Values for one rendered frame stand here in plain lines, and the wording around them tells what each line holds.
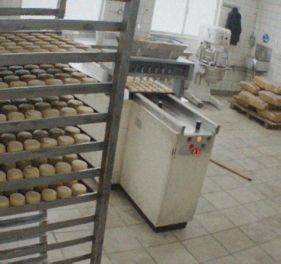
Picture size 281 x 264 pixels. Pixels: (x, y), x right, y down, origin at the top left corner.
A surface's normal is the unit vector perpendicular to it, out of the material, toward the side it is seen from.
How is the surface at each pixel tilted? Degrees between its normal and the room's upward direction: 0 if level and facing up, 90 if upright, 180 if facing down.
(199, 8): 90
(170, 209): 90
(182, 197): 90
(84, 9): 90
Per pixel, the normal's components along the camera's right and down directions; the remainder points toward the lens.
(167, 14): 0.44, 0.37
